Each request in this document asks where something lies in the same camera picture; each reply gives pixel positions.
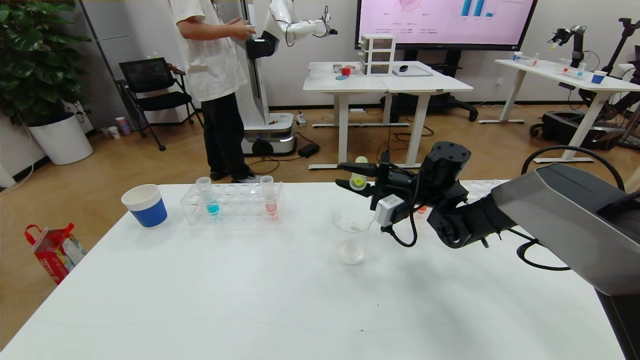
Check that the black folding chair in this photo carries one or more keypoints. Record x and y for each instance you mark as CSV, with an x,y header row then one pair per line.
x,y
147,77

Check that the red pigment test tube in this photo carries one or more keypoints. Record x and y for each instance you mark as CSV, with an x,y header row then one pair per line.
x,y
423,210
270,206

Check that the black display stand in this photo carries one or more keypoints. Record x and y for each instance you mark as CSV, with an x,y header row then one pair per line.
x,y
450,102

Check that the yellow pigment test tube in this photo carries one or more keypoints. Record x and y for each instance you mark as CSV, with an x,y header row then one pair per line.
x,y
358,181

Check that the large wall display screen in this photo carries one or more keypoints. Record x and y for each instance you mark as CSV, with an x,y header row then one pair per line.
x,y
450,25

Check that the small blue paper cup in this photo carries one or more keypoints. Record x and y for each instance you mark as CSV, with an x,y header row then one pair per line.
x,y
598,78

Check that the white double desk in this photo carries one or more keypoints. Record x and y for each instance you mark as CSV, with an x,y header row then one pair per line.
x,y
390,84

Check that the clear glass beaker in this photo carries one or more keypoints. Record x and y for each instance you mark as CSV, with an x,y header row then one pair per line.
x,y
350,250

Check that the person in white shirt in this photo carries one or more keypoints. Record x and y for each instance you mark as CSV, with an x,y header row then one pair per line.
x,y
210,60

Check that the blue and white paper cup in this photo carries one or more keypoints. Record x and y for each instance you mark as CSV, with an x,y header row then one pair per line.
x,y
149,212

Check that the pink floor cup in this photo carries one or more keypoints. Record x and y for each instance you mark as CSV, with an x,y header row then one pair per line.
x,y
124,127

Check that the green leafy plant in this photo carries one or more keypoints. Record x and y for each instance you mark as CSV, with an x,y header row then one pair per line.
x,y
35,60

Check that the black power adapter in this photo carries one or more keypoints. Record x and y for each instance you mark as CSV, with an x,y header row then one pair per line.
x,y
309,150

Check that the black background robot arm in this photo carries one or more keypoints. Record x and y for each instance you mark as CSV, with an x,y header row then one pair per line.
x,y
577,42

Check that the white mobile robot body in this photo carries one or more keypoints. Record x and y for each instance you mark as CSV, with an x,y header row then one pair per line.
x,y
257,100

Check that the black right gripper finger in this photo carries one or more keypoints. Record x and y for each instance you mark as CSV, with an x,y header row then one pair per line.
x,y
370,191
372,171

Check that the white plant pot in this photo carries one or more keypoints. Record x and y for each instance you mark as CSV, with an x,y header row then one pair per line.
x,y
61,141

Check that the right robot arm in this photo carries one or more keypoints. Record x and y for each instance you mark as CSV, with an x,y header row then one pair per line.
x,y
560,210

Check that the gray metal cabinet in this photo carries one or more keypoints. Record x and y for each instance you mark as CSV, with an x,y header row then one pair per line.
x,y
115,30

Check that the blue pigment test tube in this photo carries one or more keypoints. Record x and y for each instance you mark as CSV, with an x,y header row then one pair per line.
x,y
212,207

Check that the red shopping bag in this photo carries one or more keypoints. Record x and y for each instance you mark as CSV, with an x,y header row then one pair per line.
x,y
54,254

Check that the white standing desk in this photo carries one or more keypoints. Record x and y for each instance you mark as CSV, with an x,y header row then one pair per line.
x,y
550,71

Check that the white floor cup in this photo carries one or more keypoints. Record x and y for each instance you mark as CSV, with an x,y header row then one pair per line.
x,y
114,133

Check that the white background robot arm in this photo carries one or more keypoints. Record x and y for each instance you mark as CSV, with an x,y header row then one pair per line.
x,y
300,29

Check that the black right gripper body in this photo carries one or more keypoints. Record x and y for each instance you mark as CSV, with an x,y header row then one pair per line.
x,y
384,181

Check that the white drawer organizer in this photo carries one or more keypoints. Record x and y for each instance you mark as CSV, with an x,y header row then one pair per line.
x,y
377,55

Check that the white power strip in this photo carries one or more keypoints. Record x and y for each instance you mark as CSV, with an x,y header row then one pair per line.
x,y
301,120

